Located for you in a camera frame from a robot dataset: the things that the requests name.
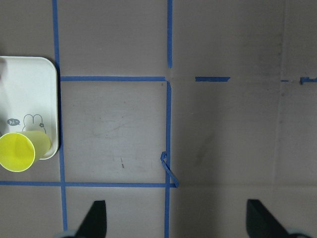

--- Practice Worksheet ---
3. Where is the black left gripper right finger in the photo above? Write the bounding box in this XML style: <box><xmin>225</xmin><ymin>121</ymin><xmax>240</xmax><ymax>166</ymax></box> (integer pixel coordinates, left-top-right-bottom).
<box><xmin>246</xmin><ymin>199</ymin><xmax>295</xmax><ymax>238</ymax></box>

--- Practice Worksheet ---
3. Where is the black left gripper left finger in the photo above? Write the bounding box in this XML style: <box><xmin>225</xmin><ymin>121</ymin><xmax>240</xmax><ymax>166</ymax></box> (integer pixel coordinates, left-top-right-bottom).
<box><xmin>74</xmin><ymin>200</ymin><xmax>107</xmax><ymax>238</ymax></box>

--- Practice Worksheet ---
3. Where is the yellow plastic cup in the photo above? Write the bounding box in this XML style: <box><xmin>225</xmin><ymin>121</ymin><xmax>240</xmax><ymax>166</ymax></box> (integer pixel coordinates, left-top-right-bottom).
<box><xmin>0</xmin><ymin>131</ymin><xmax>51</xmax><ymax>172</ymax></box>

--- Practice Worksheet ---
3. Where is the cream serving tray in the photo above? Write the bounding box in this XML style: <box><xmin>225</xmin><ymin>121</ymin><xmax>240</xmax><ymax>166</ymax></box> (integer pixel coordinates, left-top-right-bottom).
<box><xmin>0</xmin><ymin>56</ymin><xmax>59</xmax><ymax>160</ymax></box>

